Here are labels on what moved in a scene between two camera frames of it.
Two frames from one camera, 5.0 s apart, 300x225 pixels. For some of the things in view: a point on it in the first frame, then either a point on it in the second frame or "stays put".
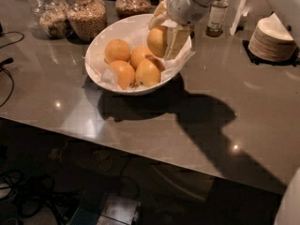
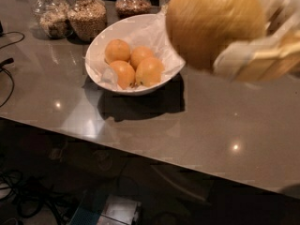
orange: [116, 50] stays put
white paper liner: [134, 30] stays put
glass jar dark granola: [132, 2] stays put
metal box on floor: [119, 210] stays put
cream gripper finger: [160, 16] → [279, 7]
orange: [157, 40] → [201, 19]
